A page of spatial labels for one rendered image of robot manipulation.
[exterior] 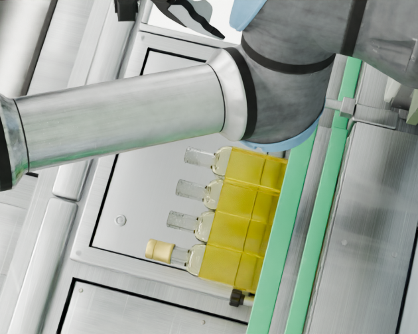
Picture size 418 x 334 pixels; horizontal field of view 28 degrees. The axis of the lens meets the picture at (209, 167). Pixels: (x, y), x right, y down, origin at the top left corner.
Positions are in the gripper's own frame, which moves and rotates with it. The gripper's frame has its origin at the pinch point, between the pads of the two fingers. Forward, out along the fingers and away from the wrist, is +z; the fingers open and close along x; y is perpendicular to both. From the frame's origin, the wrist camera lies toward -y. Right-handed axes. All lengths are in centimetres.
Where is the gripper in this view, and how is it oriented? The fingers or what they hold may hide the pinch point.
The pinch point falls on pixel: (227, 1)
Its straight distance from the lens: 118.8
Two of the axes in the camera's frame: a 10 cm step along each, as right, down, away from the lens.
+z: 9.0, 3.6, -2.5
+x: -0.5, 6.5, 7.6
